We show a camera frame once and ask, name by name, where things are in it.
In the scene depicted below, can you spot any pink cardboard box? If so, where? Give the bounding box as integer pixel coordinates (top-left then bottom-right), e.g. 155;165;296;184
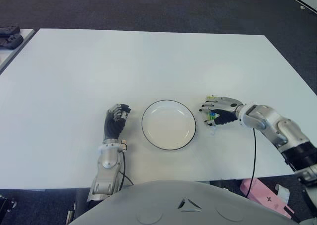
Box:
239;178;295;220

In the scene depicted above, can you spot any right robot hand black silver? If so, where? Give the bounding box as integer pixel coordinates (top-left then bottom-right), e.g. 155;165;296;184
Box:
198;95;243;127

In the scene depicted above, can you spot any black floor equipment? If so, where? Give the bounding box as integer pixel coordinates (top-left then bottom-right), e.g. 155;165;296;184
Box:
0;195;17;213

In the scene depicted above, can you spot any green toothpaste tube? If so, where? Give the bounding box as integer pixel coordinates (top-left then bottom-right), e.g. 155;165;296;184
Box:
207;95;220;136

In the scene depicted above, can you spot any white plate black rim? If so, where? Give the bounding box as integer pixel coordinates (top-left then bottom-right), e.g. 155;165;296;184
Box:
141;100;198;151

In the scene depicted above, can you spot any black game controller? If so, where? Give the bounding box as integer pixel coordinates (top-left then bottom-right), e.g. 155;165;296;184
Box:
0;34;24;50
0;24;20;35

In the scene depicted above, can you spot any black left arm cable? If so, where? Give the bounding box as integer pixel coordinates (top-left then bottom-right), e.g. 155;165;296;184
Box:
118;148;134;191

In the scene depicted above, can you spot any grey robot torso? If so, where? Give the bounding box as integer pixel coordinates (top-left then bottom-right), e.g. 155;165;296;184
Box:
71;180;302;225

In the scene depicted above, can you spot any left robot hand black silver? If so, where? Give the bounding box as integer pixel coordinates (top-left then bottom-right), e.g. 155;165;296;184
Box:
103;103;131;140

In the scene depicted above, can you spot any white paper strip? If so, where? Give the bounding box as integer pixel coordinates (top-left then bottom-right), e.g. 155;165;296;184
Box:
275;184;290;203

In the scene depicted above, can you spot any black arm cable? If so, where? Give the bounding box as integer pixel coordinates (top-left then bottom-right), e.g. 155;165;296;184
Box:
246;128;257;198
118;148;134;191

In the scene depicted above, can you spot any black table leg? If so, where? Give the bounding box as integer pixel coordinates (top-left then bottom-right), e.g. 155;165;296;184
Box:
74;188;94;218

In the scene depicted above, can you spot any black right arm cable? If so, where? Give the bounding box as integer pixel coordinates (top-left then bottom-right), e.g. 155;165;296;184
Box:
246;128;257;198

